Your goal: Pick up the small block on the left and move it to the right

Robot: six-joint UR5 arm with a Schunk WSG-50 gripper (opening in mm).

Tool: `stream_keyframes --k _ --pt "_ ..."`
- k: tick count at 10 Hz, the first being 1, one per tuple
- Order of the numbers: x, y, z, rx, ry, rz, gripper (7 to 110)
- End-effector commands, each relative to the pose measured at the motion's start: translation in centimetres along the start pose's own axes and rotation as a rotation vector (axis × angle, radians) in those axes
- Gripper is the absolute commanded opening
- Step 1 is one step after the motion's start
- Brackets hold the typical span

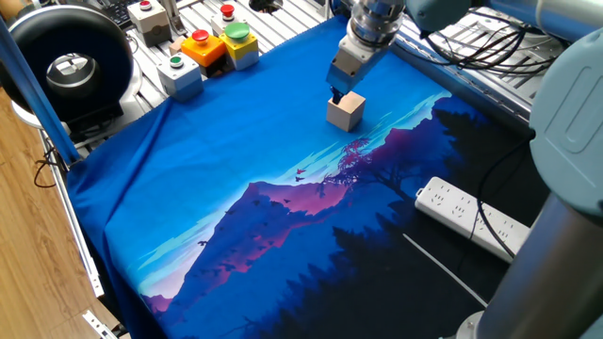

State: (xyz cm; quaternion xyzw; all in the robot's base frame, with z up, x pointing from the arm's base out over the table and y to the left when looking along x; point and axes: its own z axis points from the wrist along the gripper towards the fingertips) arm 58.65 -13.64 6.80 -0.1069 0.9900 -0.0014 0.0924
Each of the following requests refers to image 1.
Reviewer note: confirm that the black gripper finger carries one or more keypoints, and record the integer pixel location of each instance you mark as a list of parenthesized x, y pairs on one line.
[(337, 96)]

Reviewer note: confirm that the silver Schunk gripper body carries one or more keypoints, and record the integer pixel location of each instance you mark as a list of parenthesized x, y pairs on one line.
[(353, 66)]

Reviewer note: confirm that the small wooden cube block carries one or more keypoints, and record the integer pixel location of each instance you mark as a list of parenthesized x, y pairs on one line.
[(346, 115)]

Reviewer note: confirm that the tiny wooden block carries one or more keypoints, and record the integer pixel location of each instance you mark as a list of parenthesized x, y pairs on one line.
[(177, 46)]

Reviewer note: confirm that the black round object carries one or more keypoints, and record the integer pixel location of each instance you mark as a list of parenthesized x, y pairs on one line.
[(265, 4)]

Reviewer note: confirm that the yellow box green button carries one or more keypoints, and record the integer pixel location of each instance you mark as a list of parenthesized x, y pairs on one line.
[(240, 47)]

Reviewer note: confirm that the printed mountain landscape cloth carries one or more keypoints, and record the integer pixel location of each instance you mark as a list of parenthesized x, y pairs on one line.
[(235, 150)]

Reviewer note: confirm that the white box red mushroom button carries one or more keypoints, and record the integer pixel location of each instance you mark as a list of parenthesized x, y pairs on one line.
[(227, 19)]

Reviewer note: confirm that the orange box red button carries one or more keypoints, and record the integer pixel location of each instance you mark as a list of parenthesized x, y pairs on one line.
[(203, 49)]

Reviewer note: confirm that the grey box green button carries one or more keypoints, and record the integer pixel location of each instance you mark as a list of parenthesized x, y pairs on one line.
[(181, 80)]

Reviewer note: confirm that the white power strip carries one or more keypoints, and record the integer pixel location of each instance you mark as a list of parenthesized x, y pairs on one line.
[(452, 212)]

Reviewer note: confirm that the grey box red button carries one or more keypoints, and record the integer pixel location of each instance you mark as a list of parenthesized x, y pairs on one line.
[(151, 23)]

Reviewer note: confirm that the black keyboard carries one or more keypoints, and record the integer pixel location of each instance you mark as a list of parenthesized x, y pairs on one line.
[(118, 11)]

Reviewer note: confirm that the blue metal bar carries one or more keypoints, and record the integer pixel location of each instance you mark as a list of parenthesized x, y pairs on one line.
[(37, 103)]

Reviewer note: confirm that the aluminium frame rail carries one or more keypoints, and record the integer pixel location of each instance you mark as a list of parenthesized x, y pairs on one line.
[(471, 85)]

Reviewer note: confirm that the metal upright bracket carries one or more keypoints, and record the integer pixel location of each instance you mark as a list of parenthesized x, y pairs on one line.
[(172, 19)]

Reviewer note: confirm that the white table edge rail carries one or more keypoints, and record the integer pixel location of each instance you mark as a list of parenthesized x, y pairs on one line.
[(70, 221)]

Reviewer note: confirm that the loose metal bracket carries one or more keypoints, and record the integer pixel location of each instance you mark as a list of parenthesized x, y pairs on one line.
[(99, 325)]

